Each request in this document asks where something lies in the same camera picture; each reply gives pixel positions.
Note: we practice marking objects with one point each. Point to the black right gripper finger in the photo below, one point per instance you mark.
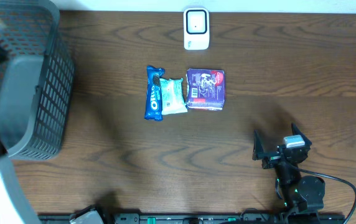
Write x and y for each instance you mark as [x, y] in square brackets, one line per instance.
[296, 131]
[258, 151]

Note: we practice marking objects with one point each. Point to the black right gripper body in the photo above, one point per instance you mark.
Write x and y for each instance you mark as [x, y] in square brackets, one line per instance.
[275, 156]

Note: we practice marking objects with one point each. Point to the purple Carefree liner pack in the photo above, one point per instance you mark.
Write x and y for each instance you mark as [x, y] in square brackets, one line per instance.
[205, 89]

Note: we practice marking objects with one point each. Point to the mint green tissue pack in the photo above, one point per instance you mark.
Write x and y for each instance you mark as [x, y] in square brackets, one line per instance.
[172, 97]

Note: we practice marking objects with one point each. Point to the blue Oreo cookie pack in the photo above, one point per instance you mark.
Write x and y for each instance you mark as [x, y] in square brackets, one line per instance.
[154, 94]

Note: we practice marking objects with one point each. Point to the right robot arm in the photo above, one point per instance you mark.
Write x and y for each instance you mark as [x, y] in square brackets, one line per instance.
[302, 195]

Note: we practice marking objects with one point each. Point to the grey plastic mesh basket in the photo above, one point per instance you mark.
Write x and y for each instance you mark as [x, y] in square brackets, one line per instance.
[35, 82]

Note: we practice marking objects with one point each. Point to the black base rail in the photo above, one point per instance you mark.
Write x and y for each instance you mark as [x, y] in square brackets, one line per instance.
[250, 217]

